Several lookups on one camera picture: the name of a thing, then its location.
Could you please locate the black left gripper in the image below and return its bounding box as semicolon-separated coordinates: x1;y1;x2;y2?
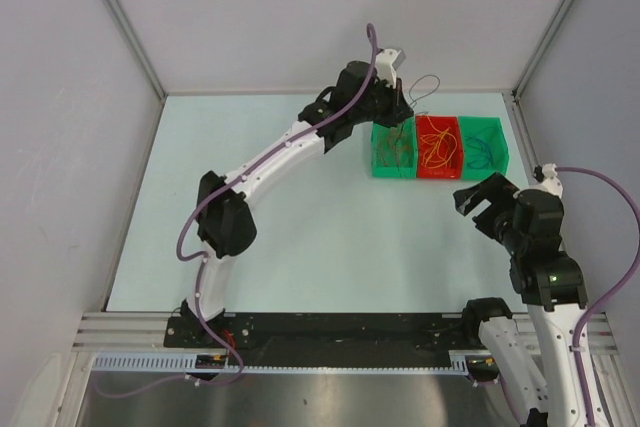
350;75;413;129

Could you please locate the brown orange wire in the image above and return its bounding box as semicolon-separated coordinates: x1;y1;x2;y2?
375;127;416;168

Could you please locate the aluminium frame post right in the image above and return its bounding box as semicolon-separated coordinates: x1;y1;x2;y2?
511;0;578;101

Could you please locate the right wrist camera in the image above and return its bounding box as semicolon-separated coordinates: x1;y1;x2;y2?
531;163;563;198

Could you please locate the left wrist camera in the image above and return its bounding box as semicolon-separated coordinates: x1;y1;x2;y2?
375;47;406;89

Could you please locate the light blue wire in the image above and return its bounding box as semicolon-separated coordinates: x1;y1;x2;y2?
467;139;501;171

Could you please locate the green bin left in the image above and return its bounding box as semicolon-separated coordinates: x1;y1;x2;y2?
371;118;418;179

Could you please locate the aluminium frame post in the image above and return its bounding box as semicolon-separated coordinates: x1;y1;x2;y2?
511;0;578;101
101;0;167;103

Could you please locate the slotted cable duct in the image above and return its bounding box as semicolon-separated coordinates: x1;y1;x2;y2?
92;352;498;382

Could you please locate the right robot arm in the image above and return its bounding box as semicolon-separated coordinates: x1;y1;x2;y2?
453;167;609;426

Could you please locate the aluminium frame post left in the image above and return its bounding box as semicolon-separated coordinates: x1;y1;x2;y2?
101;0;167;103

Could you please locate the red bin middle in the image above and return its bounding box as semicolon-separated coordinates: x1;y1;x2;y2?
415;115;463;180

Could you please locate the green bin right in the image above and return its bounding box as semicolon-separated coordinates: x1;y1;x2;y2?
457;116;510;181

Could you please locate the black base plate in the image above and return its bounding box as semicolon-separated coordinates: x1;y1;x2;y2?
164;311;521;368

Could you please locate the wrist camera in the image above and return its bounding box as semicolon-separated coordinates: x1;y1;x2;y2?
531;163;563;198
375;47;406;89

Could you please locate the green bin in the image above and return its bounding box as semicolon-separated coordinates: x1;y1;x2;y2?
371;118;418;179
457;116;510;181

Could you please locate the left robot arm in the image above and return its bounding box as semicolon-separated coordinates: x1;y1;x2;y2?
176;59;413;347

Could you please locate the dark blue wire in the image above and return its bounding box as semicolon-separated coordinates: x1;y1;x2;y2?
477;136;501;168

